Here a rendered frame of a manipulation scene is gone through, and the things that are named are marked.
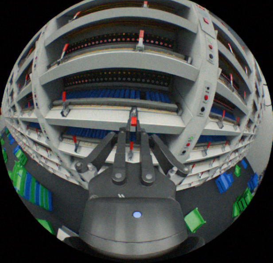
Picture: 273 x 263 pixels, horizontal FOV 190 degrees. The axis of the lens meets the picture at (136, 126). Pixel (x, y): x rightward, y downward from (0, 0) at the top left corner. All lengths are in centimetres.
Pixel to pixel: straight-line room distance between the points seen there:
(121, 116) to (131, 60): 17
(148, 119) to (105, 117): 13
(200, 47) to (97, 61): 31
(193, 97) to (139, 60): 19
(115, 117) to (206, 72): 33
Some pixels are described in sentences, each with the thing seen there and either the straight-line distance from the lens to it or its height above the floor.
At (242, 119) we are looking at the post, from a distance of 93.
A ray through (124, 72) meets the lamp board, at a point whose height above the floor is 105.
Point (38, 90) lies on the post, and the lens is 48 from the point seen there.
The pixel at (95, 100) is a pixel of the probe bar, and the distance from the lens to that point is 33.
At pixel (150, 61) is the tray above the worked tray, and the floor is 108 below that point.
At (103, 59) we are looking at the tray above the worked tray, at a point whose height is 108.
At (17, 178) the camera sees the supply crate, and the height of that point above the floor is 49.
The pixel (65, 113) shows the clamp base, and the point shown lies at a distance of 37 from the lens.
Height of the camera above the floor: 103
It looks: 31 degrees down
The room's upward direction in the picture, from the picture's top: 6 degrees clockwise
